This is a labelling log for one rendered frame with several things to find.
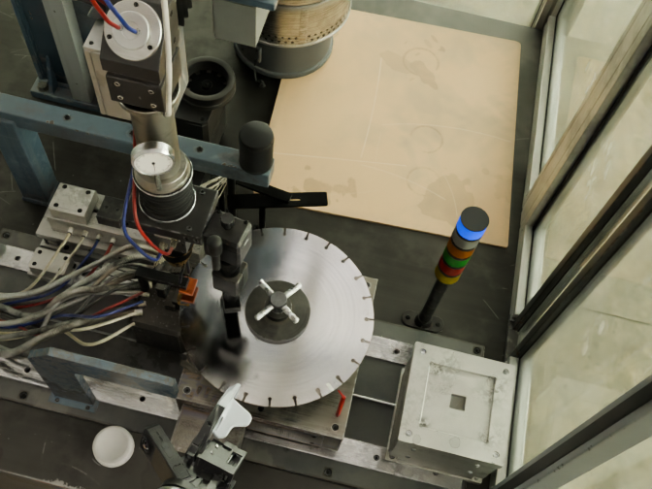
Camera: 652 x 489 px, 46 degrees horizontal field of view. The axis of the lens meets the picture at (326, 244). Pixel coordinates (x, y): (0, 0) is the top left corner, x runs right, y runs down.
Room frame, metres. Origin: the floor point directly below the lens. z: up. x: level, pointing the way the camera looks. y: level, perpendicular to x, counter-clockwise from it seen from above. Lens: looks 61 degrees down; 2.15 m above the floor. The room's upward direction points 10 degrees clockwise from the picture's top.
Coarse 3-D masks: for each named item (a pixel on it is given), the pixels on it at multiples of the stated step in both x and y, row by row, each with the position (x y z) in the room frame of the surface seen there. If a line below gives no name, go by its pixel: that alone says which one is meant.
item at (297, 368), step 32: (256, 256) 0.61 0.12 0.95; (288, 256) 0.62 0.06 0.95; (320, 256) 0.64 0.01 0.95; (320, 288) 0.57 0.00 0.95; (352, 288) 0.58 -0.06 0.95; (192, 320) 0.47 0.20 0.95; (224, 320) 0.48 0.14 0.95; (320, 320) 0.51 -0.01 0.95; (352, 320) 0.53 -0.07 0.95; (192, 352) 0.42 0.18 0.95; (224, 352) 0.43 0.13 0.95; (256, 352) 0.44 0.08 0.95; (288, 352) 0.45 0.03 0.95; (320, 352) 0.46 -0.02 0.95; (352, 352) 0.47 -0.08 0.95; (256, 384) 0.38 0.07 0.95; (288, 384) 0.39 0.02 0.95; (320, 384) 0.40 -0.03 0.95
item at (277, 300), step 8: (264, 288) 0.53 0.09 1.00; (296, 288) 0.54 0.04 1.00; (272, 296) 0.52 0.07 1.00; (280, 296) 0.52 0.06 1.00; (288, 296) 0.53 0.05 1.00; (272, 304) 0.51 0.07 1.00; (280, 304) 0.51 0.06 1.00; (264, 312) 0.49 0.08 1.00; (280, 312) 0.50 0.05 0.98; (288, 312) 0.50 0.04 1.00; (296, 320) 0.49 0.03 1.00
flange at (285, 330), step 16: (256, 288) 0.55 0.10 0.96; (272, 288) 0.55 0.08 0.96; (288, 288) 0.56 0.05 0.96; (256, 304) 0.52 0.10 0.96; (288, 304) 0.52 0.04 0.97; (304, 304) 0.53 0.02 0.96; (256, 320) 0.49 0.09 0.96; (272, 320) 0.49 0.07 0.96; (288, 320) 0.50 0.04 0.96; (304, 320) 0.51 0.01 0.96; (272, 336) 0.47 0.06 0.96; (288, 336) 0.47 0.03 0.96
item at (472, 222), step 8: (472, 208) 0.66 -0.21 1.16; (464, 216) 0.64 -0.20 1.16; (472, 216) 0.64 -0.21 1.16; (480, 216) 0.64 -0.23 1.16; (488, 216) 0.65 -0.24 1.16; (456, 224) 0.64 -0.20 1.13; (464, 224) 0.62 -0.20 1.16; (472, 224) 0.63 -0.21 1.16; (480, 224) 0.63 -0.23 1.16; (488, 224) 0.63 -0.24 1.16; (464, 232) 0.62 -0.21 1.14; (472, 232) 0.62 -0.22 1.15; (480, 232) 0.62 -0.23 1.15; (472, 240) 0.62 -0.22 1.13
